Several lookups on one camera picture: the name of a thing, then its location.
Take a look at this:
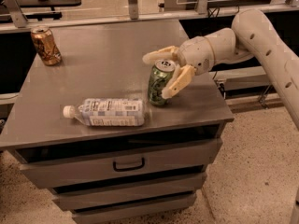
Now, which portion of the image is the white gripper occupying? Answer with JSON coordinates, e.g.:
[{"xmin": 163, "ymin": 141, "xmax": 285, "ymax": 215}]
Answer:
[{"xmin": 142, "ymin": 36, "xmax": 215, "ymax": 99}]

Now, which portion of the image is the green soda can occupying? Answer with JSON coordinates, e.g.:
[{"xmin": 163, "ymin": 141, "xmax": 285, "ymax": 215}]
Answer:
[{"xmin": 148, "ymin": 60, "xmax": 176, "ymax": 106}]

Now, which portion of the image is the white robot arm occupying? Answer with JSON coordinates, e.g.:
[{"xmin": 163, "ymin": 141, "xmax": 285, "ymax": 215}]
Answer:
[{"xmin": 143, "ymin": 9, "xmax": 299, "ymax": 224}]

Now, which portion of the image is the blue label plastic bottle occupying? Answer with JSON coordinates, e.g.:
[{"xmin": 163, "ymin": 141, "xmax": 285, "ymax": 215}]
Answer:
[{"xmin": 63, "ymin": 98, "xmax": 145, "ymax": 127}]

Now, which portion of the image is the brown soda can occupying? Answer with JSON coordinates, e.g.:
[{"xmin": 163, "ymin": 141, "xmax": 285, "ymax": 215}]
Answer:
[{"xmin": 31, "ymin": 26, "xmax": 62, "ymax": 65}]

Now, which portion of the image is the grey drawer cabinet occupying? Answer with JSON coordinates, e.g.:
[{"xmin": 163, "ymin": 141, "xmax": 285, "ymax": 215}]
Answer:
[{"xmin": 1, "ymin": 21, "xmax": 233, "ymax": 224}]

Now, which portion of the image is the black drawer handle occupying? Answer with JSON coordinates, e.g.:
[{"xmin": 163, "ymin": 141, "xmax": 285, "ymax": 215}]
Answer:
[{"xmin": 112, "ymin": 158, "xmax": 146, "ymax": 173}]

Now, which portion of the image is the metal railing frame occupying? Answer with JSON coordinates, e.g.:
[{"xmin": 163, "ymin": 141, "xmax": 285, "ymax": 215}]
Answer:
[{"xmin": 0, "ymin": 0, "xmax": 298, "ymax": 34}]

